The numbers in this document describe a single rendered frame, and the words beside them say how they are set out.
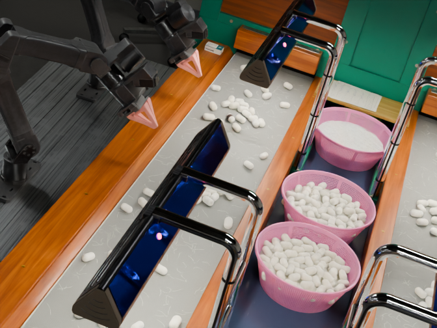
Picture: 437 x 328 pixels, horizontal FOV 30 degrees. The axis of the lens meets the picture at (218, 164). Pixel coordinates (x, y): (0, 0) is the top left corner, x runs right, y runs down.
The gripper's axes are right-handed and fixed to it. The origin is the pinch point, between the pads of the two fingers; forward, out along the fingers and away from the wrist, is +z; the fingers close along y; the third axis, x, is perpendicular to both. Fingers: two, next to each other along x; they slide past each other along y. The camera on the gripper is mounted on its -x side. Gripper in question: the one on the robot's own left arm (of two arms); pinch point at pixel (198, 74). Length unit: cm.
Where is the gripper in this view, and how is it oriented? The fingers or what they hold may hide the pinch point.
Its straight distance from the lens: 249.4
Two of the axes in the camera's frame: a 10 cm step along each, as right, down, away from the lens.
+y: 2.9, -4.7, 8.3
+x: -7.7, 4.0, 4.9
